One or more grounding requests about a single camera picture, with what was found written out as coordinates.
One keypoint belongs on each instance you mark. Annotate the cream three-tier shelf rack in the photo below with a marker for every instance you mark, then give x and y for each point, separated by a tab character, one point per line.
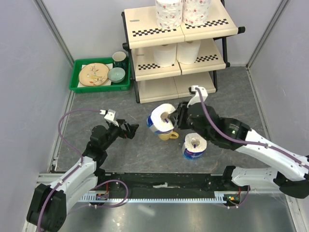
154	82

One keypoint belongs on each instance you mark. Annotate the blue paper towel roll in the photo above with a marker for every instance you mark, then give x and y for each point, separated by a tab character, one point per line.
193	146
158	121

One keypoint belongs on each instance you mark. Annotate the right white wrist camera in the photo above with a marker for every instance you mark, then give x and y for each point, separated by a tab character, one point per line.
199	94

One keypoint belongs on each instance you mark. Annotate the green plastic tray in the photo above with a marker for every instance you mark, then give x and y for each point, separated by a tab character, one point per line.
77	67

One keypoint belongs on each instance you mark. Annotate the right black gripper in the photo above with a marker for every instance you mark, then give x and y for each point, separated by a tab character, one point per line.
178	117

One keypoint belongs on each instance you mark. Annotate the yellow ceramic mug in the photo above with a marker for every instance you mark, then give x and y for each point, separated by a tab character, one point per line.
168	135

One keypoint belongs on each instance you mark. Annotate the light green ceramic bowl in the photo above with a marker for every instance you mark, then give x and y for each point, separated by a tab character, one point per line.
116	75

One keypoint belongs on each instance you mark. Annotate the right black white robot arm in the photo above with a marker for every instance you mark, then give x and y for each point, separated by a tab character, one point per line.
288	171

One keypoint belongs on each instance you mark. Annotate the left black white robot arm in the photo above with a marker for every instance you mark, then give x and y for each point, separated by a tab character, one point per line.
51	203

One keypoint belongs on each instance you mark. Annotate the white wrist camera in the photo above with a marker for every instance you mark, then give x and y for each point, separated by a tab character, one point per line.
199	94
110	117

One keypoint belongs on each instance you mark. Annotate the floral ceramic plate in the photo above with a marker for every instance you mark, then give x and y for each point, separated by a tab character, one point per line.
93	74

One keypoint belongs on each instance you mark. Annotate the blue slotted cable duct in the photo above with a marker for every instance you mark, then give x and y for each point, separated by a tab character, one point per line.
92	197

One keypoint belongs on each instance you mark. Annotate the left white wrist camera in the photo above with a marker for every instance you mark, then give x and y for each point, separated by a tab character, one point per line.
110	117

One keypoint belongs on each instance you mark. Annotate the floral white paper towel roll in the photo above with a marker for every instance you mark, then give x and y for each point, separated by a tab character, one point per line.
195	12

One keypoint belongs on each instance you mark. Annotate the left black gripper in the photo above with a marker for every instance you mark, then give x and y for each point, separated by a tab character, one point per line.
130	129

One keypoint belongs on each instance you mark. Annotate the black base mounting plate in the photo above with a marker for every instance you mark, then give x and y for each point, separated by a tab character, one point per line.
165	185

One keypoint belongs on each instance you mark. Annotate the plain white paper towel roll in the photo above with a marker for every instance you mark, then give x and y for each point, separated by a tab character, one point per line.
187	52
165	55

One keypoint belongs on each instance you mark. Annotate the dark green mug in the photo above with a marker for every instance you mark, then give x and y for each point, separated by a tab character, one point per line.
119	59

